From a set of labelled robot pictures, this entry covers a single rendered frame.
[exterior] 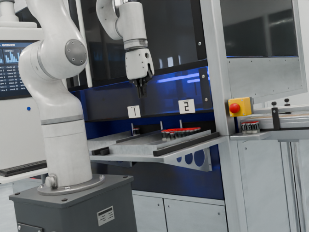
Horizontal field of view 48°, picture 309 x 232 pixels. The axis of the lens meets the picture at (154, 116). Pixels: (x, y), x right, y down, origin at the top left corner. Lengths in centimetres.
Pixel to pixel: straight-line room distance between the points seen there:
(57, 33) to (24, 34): 111
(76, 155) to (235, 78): 85
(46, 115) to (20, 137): 101
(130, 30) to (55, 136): 48
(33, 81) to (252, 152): 103
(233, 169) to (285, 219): 60
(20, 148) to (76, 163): 103
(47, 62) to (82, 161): 28
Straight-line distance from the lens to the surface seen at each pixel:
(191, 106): 156
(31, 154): 201
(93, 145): 167
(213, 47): 149
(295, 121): 147
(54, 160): 99
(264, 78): 182
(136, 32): 125
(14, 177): 175
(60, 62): 94
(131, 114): 182
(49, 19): 99
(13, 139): 198
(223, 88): 147
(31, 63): 102
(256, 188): 171
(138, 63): 124
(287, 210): 204
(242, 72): 163
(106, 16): 131
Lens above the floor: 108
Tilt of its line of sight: 3 degrees down
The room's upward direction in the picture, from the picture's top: 8 degrees counter-clockwise
